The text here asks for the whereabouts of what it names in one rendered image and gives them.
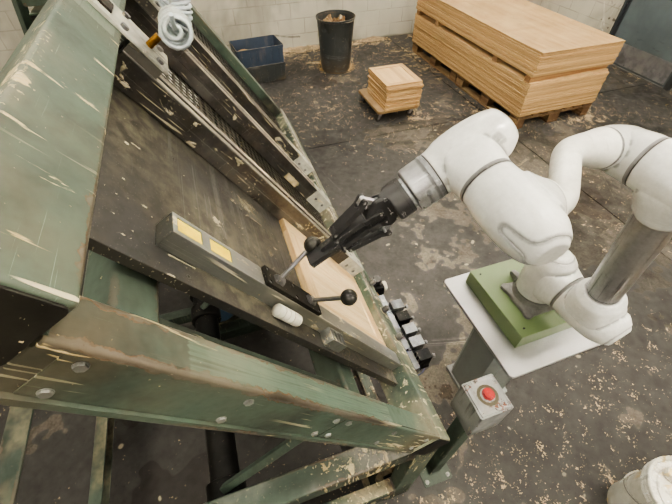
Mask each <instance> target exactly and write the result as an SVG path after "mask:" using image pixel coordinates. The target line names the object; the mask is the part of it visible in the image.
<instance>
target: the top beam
mask: <svg viewBox="0 0 672 504"><path fill-rule="evenodd" d="M120 37H121V32H120V31H119V30H118V29H117V28H116V27H115V26H113V25H112V24H111V23H110V22H109V21H108V20H107V19H106V18H105V17H104V16H103V15H102V14H101V13H100V12H98V11H97V10H96V9H95V8H94V7H93V6H92V5H91V4H90V3H89V2H88V1H87V0H47V2H46V3H45V5H44V6H43V8H42V9H41V11H40V12H39V14H38V15H37V17H36V18H35V20H34V21H33V23H32V24H31V26H30V27H29V29H28V30H27V32H26V33H25V35H24V36H23V38H22V40H21V41H20V43H19V44H18V46H17V47H16V49H15V50H14V52H13V53H12V55H11V56H10V58H9V59H8V61H7V62H6V64H5V65H4V67H3V68H2V70H1V71H0V366H3V365H5V364H7V363H8V362H9V361H10V360H11V359H13V358H14V357H15V356H16V355H18V354H19V353H20V352H21V351H23V350H24V349H25V348H26V347H28V346H29V345H30V344H31V343H33V342H34V341H35V340H36V339H38V338H39V337H40V336H41V335H43V334H44V333H45V332H46V331H48V330H49V329H50V328H51V327H53V326H54V325H55V324H56V323H58V322H59V321H60V320H61V319H63V318H64V317H65V316H66V315H67V314H69V313H70V312H71V311H72V310H73V309H75V308H76V307H77V306H78V304H79V301H80V294H81V288H82V281H83V275H84V268H85V262H86V255H87V249H88V243H89V236H90V230H91V223H92V217H93V210H94V204H95V198H96V191H97V185H98V178H99V172H100V165H101V159H102V152H103V146H104V140H105V133H106V127H107V120H108V114H109V107H110V101H111V95H112V88H113V82H114V75H115V69H116V62H117V56H118V49H119V43H120Z"/></svg>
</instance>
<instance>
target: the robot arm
mask: <svg viewBox="0 0 672 504"><path fill-rule="evenodd" d="M518 137H519V134H518V130H517V128H516V126H515V124H514V123H513V121H512V120H511V119H510V118H509V117H508V116H507V115H506V114H504V113H503V112H501V111H499V110H497V109H487V110H484V111H481V112H479V113H476V114H474V115H472V116H470V117H468V118H466V119H465V120H463V121H461V122H459V123H458V124H456V125H455V126H453V127H452V128H450V129H449V130H447V131H446V132H445V133H443V134H442V135H441V136H439V137H438V138H437V139H436V140H435V141H433V142H432V143H431V145H430V146H429V147H428V149H427V150H426V151H425V152H424V153H422V154H421V155H420V156H418V157H416V158H415V159H414V160H413V161H412V162H410V163H409V164H407V165H406V166H405V167H403V168H402V169H400V170H399V171H398V173H397V174H398V176H399V178H400V179H398V180H397V179H396V178H394V179H393V180H391V181H390V182H389V183H387V184H386V185H384V186H383V187H382V188H381V192H380V193H379V194H376V195H373V196H371V197H364V195H363V194H362V193H359V194H358V195H357V197H356V199H355V201H354V203H353V204H352V205H351V206H350V207H349V208H348V209H347V210H346V211H345V212H344V213H343V214H342V215H341V216H340V217H339V218H338V219H337V220H336V221H335V222H334V223H333V224H332V225H331V226H330V227H329V230H330V234H331V236H330V237H329V238H327V239H326V240H325V241H323V242H322V243H320V244H319V246H318V247H316V248H315V249H314V250H312V251H311V252H309V253H308V254H306V257H307V259H308V262H309V265H310V266H312V267H313V268H315V267H316V266H318V265H319V264H321V263H322V262H324V261H325V260H327V259H328V258H330V257H332V256H333V255H335V254H336V253H338V252H339V251H341V250H342V252H343V253H346V250H348V252H353V251H355V250H357V249H359V248H361V247H363V246H365V245H367V244H369V243H371V242H373V241H375V240H377V239H379V238H381V237H385V236H390V235H391V234H392V231H391V230H390V228H391V225H392V224H393V223H394V222H395V221H396V220H397V219H398V218H400V219H405V218H407V217H408V216H410V215H411V214H412V213H414V212H415V211H417V210H418V209H417V206H419V207H420V208H421V209H423V210H424V209H426V208H428V207H429V206H431V205H432V204H434V203H435V202H437V201H438V200H439V199H441V198H443V197H445V195H447V194H448V193H450V192H453V193H454V194H455V195H456V196H457V197H459V198H460V199H461V200H462V202H463V203H464V204H465V205H466V207H467V208H468V210H469V212H470V214H471V216H472V217H473V218H474V220H475V221H476V223H477V224H478V225H479V227H480V228H481V229H482V230H483V231H484V232H485V234H486V235H487V236H488V237H489V238H490V239H491V240H492V241H493V242H494V243H495V245H496V246H497V247H499V248H500V249H501V250H502V251H503V252H504V253H506V254H507V255H508V256H510V257H511V258H513V259H514V260H516V261H518V262H520V263H522V264H525V265H524V267H523V268H522V270H521V272H520V273H519V272H518V271H516V270H512V271H511V272H510V275H511V277H512V279H513V280H514V282H511V283H503V284H502V285H501V286H500V288H501V290H503V291H504V292H505V293H506V294H507V295H508V296H509V297H510V299H511V300H512V301H513V302H514V304H515V305H516V306H517V307H518V308H519V310H520V311H521V312H522V314H523V316H524V318H525V319H528V320H530V319H532V318H533V317H534V316H537V315H540V314H543V313H546V312H549V311H552V310H555V311H556V312H557V313H558V314H559V316H560V317H561V318H562V319H563V320H565V321H566V322H567V323H568V324H569V325H570V326H571V327H572V328H573V329H575V330H576V331H577V332H578V333H579V334H581V335H582V336H584V337H585V338H587V339H589V340H590V341H593V342H595V343H597V344H600V345H608V346H609V345H611V344H613V343H614V342H616V341H617V340H619V339H620V338H622V337H623V336H625V335H626V334H628V333H629V332H631V330H632V320H631V316H630V315H629V314H628V313H627V305H628V298H627V295H626V293H627V291H628V290H629V289H630V288H631V287H632V285H633V284H634V283H635V282H636V280H637V279H638V278H639V277H640V276H641V274H642V273H643V272H644V271H645V269H646V268H647V267H648V266H649V265H650V263H652V262H653V260H654V259H655V258H656V257H657V256H658V254H659V253H660V252H661V251H662V249H663V248H664V247H665V246H666V245H667V243H668V242H669V241H670V240H671V238H672V138H670V137H667V136H665V135H662V134H659V133H656V132H653V131H649V130H646V129H644V128H641V127H638V126H633V125H607V126H603V127H597V128H594V129H591V130H589V131H586V132H583V133H580V134H576V135H573V136H570V137H568V138H565V139H564V140H562V141H561V142H559V143H558V144H557V145H556V147H555V148H554V150H553V151H552V154H551V157H550V164H549V176H548V178H543V177H541V176H538V175H536V174H534V173H532V172H530V171H522V170H521V169H519V168H518V167H517V166H516V165H515V164H513V163H512V161H511V160H510V159H509V158H508V156H509V155H510V154H511V153H512V151H513V150H514V148H515V146H516V143H517V141H518ZM582 166H584V167H587V168H591V169H600V170H602V171H603V172H604V173H605V174H607V175H609V176H611V177H612V178H614V179H616V180H617V181H619V182H621V183H622V184H624V185H625V186H627V187H628V188H630V189H632V190H633V193H632V210H633V213H632V215H631V216H630V218H629V220H628V221H627V223H626V224H625V226H624V227H623V229H622V230H621V232H620V234H619V235H618V237H617V238H616V240H615V241H614V243H613V245H612V246H611V248H610V249H609V251H608V252H607V254H606V256H605V257H604V259H603V260H602V262H601V263H600V265H599V267H598V268H597V270H596V271H595V273H594V274H593V276H592V277H589V278H584V277H583V275H582V274H581V272H580V271H579V269H578V262H577V260H576V258H575V256H574V255H573V254H572V253H571V252H570V251H569V250H568V249H569V247H570V244H571V242H572V239H573V232H572V226H571V222H570V220H569V218H568V216H567V215H568V214H569V213H570V212H571V211H572V210H573V209H574V208H575V206H576V204H577V202H578V200H579V196H580V188H581V172H582ZM364 216H365V217H364Z"/></svg>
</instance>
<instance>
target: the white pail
mask: <svg viewBox="0 0 672 504"><path fill-rule="evenodd" d="M633 473H634V474H633ZM631 474H632V475H631ZM629 475H630V476H629ZM607 504H672V456H670V455H668V456H660V457H658V458H655V459H653V460H652V461H650V462H648V463H647V464H646V465H645V466H644V467H643V469H642V470H640V471H639V470H635V471H632V472H629V473H628V474H627V475H626V476H625V477H624V479H622V480H620V481H618V482H615V483H614V484H612V485H611V486H610V488H609V490H608V493H607Z"/></svg>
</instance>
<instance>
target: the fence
mask: <svg viewBox="0 0 672 504"><path fill-rule="evenodd" d="M177 219H179V220H180V221H182V222H184V223H185V224H187V225H188V226H190V227H192V228H193V229H195V230H196V231H198V232H200V233H201V240H202V244H200V243H199V242H197V241H195V240H194V239H192V238H190V237H189V236H187V235H185V234H184V233H182V232H180V231H179V230H178V221H177ZM210 239H211V240H213V241H214V242H216V243H217V244H219V245H221V246H222V247H224V248H225V249H227V250H229V251H230V256H231V261H232V262H231V261H229V260H227V259H226V258H224V257H222V256H220V255H219V254H217V253H215V252H214V251H212V250H211V244H210ZM156 246H158V247H160V248H161V249H163V250H165V251H167V252H169V253H171V254H173V255H175V256H176V257H178V258H180V259H182V260H184V261H186V262H188V263H190V264H192V265H193V266H195V267H197V268H199V269H201V270H203V271H205V272H207V273H209V274H210V275H212V276H214V277H216V278H218V279H220V280H222V281H224V282H226V283H227V284H229V285H231V286H233V287H235V288H237V289H239V290H241V291H243V292H244V293H246V294H248V295H250V296H252V297H254V298H256V299H258V300H260V301H261V302H263V303H265V304H267V305H269V306H271V307H273V306H274V305H275V304H278V303H280V304H282V305H284V306H286V307H287V308H289V309H291V310H293V311H295V312H296V313H298V314H300V315H301V316H302V319H303V321H302V323H303V324H305V325H307V326H309V327H311V328H312V329H314V330H316V331H318V332H321V331H323V330H324V329H326V328H328V327H330V328H332V329H334V330H335V331H337V332H339V333H341V334H342V336H343V338H344V341H345V343H346V346H347V347H348V348H350V349H352V350H354V351H356V352H358V353H360V354H361V355H363V356H365V357H367V358H369V359H371V360H373V361H375V362H377V363H378V364H380V365H382V366H384V367H386V368H388V369H390V370H394V369H396V368H398V367H399V366H401V363H400V361H399V359H398V357H397V355H396V353H395V352H394V351H392V350H391V349H389V348H387V347H386V346H384V345H383V344H381V343H379V342H378V341H376V340H375V339H373V338H372V337H370V336H368V335H367V334H365V333H364V332H362V331H360V330H359V329H357V328H356V327H354V326H353V325H351V324H349V323H348V322H346V321H345V320H343V319H342V318H340V317H338V316H337V315H335V314H334V313H332V312H330V311H329V310H327V309H326V308H324V307H323V306H321V305H319V307H320V310H321V313H322V314H321V315H320V316H318V315H316V314H314V313H312V312H311V311H309V310H307V309H306V308H304V307H302V306H301V305H299V304H297V303H295V302H294V301H292V300H290V299H289V298H287V297H285V296H284V295H282V294H280V293H278V292H277V291H275V290H273V289H272V288H270V287H268V286H267V285H266V284H265V281H264V277H263V274H262V270H261V267H259V266H258V265H256V264H255V263H253V262H251V261H250V260H248V259H247V258H245V257H244V256H242V255H240V254H239V253H237V252H236V251H234V250H232V249H231V248H229V247H228V246H226V245H225V244H223V243H221V242H220V241H218V240H217V239H215V238H214V237H212V236H210V235H209V234H207V233H206V232H204V231H202V230H201V229H199V228H198V227H196V226H195V225H193V224H191V223H190V222H188V221H187V220H185V219H184V218H182V217H180V216H179V215H177V214H176V213H174V212H171V213H170V214H169V215H167V216H166V217H165V218H164V219H162V220H161V221H160V222H159V223H158V224H156Z"/></svg>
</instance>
